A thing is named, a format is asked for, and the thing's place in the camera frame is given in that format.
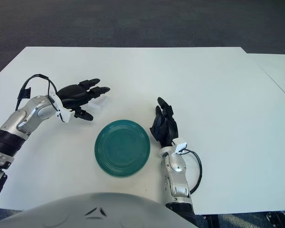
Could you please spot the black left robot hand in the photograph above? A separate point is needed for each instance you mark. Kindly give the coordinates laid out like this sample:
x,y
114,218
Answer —
x,y
72,95

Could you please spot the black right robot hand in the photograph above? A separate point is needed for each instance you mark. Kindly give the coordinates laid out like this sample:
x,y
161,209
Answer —
x,y
167,129

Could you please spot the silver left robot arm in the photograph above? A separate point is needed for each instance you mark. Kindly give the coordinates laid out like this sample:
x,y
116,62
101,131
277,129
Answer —
x,y
31,111

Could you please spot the green round plate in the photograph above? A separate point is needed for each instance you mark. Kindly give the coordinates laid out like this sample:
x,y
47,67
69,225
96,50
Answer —
x,y
122,148

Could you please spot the black table leg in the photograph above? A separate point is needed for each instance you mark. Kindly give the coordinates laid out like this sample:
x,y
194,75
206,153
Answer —
x,y
212,222

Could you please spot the grey robot torso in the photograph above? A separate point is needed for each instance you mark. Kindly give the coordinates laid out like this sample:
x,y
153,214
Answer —
x,y
61,213

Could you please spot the black table caster foot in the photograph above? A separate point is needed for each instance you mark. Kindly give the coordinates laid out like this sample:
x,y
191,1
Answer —
x,y
276,219

